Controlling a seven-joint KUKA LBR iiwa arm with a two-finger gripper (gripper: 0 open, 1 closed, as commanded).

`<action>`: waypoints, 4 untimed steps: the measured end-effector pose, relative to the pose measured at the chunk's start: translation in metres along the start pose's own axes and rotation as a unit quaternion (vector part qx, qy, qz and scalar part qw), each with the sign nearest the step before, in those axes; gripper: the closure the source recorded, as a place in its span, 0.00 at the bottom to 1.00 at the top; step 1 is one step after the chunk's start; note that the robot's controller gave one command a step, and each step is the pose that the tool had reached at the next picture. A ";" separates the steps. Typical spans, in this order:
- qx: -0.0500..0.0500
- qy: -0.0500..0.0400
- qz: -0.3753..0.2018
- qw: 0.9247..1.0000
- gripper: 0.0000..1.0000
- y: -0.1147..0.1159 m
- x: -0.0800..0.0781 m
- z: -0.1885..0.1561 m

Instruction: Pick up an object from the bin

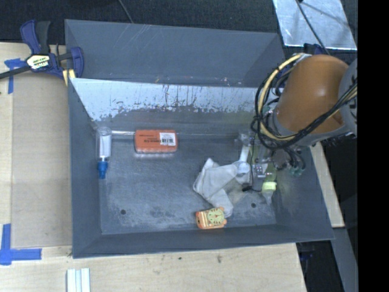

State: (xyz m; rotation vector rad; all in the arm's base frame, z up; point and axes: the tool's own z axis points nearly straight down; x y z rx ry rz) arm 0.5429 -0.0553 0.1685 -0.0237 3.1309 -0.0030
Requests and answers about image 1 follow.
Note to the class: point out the white cloth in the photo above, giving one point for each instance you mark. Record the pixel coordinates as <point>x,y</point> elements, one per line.
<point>214,178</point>

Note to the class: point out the clear bottle with blue cap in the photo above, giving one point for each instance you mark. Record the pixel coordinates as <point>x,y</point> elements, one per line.
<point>104,144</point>

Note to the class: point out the grey metal bin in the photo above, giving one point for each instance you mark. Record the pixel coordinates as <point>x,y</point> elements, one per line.
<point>170,187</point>

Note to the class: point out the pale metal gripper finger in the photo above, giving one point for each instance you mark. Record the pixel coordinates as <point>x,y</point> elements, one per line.
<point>258,178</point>

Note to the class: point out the orange toy clock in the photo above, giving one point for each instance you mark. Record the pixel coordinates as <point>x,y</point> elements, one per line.
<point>212,217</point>

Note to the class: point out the orange box with white label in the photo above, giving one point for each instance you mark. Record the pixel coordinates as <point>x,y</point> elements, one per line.
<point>152,141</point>

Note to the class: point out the clear bottle with yellow-green cap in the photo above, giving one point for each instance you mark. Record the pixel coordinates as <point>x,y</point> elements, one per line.
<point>269,186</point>

